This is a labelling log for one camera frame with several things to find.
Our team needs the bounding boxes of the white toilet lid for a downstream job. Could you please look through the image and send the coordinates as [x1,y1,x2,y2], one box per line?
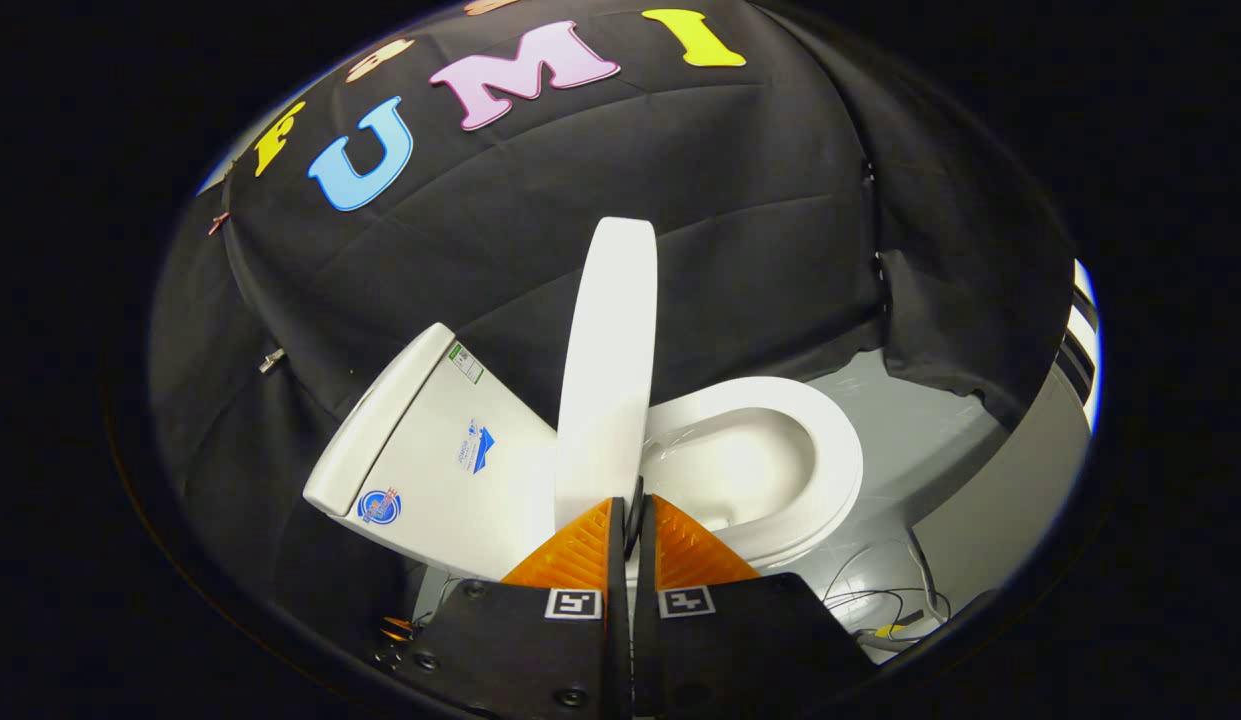
[554,217,659,531]

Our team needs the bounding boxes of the grey cabinet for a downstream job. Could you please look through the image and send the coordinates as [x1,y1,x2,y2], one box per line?
[905,260,1101,611]

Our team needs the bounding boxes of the white ceramic toilet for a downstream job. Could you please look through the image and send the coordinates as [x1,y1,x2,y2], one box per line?
[302,322,865,591]

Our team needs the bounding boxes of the black backdrop cloth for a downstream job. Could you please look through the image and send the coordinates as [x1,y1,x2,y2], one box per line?
[148,0,1076,641]

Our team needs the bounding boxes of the white toilet seat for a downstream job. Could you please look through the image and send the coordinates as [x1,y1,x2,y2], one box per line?
[640,376,865,571]

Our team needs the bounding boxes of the black lid lifter tab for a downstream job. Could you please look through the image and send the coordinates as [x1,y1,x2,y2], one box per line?
[625,475,646,561]

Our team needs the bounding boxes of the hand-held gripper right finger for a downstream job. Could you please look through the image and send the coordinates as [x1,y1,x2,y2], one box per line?
[630,493,881,720]

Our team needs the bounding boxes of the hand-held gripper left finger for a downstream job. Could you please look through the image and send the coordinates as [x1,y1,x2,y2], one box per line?
[375,497,631,720]

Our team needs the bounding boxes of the white ceramic tank cover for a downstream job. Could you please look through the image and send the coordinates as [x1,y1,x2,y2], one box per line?
[302,322,457,518]

